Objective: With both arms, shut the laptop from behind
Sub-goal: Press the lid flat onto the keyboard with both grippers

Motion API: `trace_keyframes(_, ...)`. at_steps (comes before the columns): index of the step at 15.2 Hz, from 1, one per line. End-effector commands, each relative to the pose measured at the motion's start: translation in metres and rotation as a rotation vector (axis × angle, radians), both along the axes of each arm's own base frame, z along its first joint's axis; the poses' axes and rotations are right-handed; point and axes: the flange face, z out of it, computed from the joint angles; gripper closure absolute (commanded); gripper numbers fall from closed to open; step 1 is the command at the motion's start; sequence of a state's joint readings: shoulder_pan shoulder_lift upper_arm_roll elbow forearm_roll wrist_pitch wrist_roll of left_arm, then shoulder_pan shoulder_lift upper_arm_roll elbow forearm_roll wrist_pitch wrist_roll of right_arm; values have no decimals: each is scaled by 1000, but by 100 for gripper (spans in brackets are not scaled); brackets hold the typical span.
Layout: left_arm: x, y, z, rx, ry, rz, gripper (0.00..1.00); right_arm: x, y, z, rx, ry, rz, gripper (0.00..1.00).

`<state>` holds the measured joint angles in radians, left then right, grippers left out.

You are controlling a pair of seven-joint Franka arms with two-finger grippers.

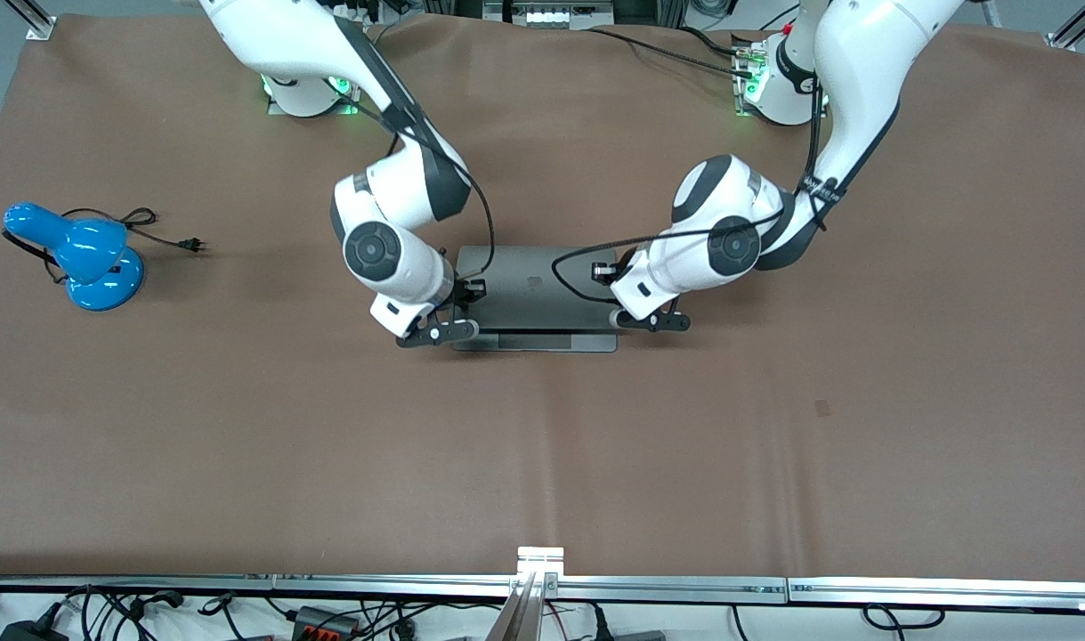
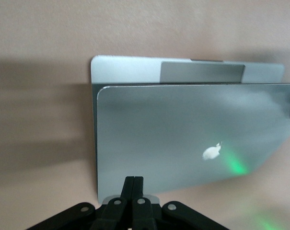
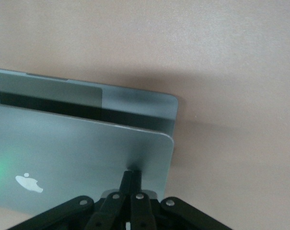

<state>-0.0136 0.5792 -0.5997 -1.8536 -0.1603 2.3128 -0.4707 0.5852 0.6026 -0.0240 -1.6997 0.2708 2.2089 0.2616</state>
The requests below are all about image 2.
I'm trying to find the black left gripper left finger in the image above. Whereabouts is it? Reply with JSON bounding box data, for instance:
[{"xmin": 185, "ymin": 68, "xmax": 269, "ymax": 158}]
[{"xmin": 27, "ymin": 176, "xmax": 135, "ymax": 230}]

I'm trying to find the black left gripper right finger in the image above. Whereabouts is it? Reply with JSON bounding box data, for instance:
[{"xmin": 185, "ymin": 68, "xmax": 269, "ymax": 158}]
[{"xmin": 131, "ymin": 176, "xmax": 222, "ymax": 230}]

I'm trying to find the silver laptop with apple logo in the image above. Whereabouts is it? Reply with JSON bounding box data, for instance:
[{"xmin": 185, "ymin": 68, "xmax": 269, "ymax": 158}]
[{"xmin": 90, "ymin": 55, "xmax": 290, "ymax": 203}]

